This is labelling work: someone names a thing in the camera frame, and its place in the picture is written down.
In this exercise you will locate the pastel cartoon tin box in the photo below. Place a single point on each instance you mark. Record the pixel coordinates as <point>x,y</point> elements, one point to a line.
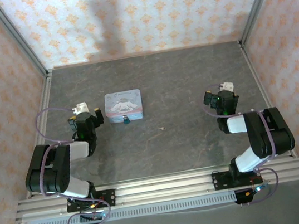
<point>123,104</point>

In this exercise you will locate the small metal key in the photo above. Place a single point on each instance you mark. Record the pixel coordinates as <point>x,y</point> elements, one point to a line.
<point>162,128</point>

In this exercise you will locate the black base plate right arm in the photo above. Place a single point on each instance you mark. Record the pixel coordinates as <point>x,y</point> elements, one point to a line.
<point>221,181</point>

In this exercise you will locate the black base plate left arm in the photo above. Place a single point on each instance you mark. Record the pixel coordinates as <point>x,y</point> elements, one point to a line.
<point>109,198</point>

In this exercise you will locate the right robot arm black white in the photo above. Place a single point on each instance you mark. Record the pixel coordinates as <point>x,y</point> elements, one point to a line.
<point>262,134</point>

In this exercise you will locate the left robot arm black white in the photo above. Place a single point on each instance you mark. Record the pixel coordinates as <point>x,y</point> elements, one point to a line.
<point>48,172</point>

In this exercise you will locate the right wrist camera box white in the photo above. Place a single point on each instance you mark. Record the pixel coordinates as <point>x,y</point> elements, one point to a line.
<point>226,87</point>

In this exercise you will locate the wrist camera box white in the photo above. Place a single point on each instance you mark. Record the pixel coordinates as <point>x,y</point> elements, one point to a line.
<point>80,108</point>
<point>226,87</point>

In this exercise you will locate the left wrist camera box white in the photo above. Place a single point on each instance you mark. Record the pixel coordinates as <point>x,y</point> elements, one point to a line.
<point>80,108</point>

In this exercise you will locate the aluminium side rail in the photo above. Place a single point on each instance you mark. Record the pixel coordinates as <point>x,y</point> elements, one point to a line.
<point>257,79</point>
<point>45,110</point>

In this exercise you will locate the aluminium frame cross rail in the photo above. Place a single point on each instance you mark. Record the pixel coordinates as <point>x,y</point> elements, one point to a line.
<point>163,188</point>

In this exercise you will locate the aluminium corner post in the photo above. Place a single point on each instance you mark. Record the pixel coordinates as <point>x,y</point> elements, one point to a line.
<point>17,38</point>
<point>260,2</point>

